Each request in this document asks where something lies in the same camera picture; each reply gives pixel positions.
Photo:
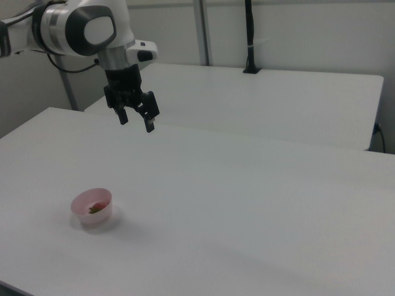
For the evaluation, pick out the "white adjacent table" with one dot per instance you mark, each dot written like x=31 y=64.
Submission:
x=262 y=105

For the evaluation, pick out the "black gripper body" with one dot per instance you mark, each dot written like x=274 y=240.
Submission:
x=123 y=83

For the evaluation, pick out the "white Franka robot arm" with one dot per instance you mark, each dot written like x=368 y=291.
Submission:
x=61 y=27

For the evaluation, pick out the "red strawberry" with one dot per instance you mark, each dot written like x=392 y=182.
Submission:
x=97 y=207

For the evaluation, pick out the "pink plastic bowl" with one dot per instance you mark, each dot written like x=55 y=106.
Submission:
x=92 y=216

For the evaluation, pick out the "black camera stand pole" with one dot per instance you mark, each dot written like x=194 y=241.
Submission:
x=250 y=37

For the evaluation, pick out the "aluminium frame post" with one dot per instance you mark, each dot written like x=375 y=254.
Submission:
x=203 y=31

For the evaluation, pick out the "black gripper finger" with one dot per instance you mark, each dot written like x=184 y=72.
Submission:
x=150 y=108
x=122 y=114

